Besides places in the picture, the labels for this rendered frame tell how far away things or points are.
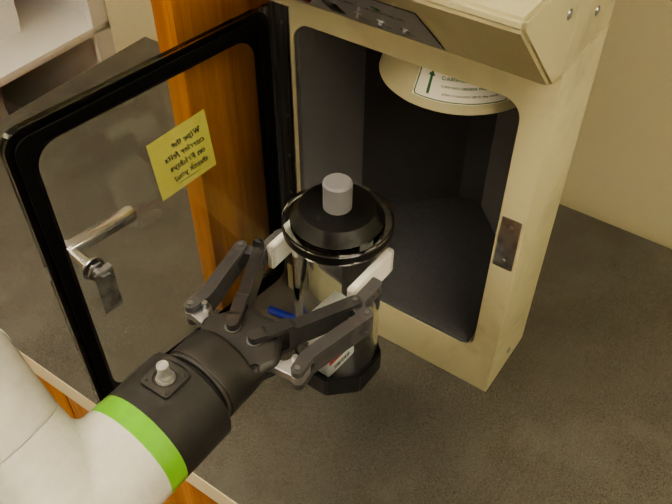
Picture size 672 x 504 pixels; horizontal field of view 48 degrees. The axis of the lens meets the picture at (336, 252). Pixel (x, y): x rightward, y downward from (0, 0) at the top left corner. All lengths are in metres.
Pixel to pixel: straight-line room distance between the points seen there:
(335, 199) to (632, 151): 0.64
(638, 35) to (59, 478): 0.91
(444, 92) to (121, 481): 0.47
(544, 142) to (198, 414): 0.39
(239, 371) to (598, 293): 0.66
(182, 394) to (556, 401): 0.56
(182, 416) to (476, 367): 0.48
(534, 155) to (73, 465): 0.48
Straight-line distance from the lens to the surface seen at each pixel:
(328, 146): 0.96
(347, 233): 0.69
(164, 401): 0.61
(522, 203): 0.78
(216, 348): 0.64
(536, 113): 0.72
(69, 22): 1.87
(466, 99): 0.78
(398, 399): 0.99
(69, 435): 0.58
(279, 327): 0.67
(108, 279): 0.79
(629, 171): 1.25
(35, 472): 0.57
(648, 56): 1.15
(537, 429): 0.99
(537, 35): 0.58
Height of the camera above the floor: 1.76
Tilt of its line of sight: 45 degrees down
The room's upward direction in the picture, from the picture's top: straight up
